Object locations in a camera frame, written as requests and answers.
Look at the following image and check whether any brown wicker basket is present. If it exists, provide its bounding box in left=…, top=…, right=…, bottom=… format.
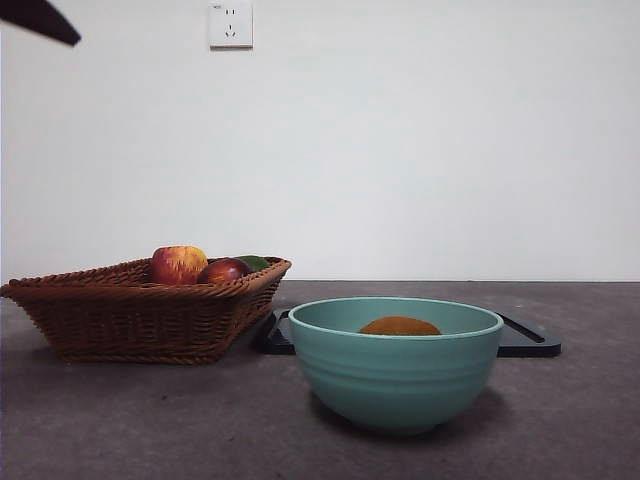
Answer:
left=0, top=256, right=293, bottom=365

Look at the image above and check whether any dark green rectangular tray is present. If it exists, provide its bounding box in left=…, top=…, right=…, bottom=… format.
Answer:
left=254, top=307, right=562, bottom=359

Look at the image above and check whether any green avocado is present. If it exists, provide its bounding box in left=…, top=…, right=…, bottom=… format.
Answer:
left=234, top=255, right=271, bottom=274

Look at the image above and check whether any brown kiwi fruit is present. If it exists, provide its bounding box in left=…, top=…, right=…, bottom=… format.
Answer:
left=358, top=314, right=443, bottom=336

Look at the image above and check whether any red yellow apple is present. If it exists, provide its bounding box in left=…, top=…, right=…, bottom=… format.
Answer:
left=150, top=244, right=209, bottom=286

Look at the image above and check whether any dark red plum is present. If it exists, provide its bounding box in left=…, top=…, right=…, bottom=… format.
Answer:
left=197, top=257, right=253, bottom=285

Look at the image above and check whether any teal green bowl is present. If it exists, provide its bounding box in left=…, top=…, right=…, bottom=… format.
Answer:
left=287, top=296, right=504, bottom=435

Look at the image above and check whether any white wall socket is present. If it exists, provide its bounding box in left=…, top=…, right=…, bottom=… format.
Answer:
left=208, top=2, right=255, bottom=51

